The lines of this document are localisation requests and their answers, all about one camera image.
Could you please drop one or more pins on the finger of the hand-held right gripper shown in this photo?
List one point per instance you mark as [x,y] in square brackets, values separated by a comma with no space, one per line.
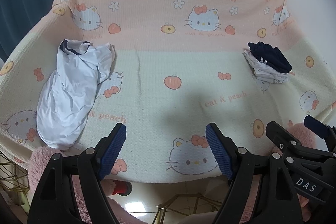
[278,134]
[319,127]

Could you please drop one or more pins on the red slipper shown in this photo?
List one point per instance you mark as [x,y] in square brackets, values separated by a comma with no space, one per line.
[122,187]

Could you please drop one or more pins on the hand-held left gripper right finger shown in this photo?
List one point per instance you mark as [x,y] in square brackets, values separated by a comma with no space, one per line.
[218,150]

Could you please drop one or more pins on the white shirt with navy trim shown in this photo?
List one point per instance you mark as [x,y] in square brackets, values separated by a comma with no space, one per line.
[65,98]

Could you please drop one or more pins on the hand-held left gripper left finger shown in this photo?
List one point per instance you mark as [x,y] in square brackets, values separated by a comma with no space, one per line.
[113,153]

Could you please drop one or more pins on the pink fluffy pajamas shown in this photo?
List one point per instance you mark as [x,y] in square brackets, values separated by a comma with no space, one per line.
[39,161]

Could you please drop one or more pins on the folded white garment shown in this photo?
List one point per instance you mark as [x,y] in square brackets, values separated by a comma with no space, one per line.
[265,74]

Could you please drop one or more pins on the printed cartoon cat blanket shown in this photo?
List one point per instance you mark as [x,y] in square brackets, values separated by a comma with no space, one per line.
[170,43]

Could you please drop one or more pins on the folded navy garment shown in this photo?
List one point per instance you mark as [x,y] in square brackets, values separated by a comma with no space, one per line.
[273,58]

